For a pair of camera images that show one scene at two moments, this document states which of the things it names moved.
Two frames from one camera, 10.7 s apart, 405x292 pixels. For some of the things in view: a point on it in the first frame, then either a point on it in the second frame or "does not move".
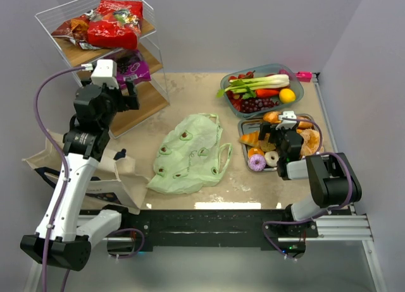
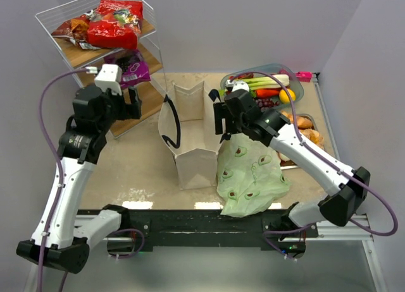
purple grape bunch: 250,105 does not move
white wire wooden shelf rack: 119,27 does not move
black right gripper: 275,131 to 223,115
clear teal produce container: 254,90 does not move
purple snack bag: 130,66 does not move
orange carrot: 262,92 does not move
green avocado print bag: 190,155 to 250,176
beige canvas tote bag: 111,177 to 188,127
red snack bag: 117,24 does not move
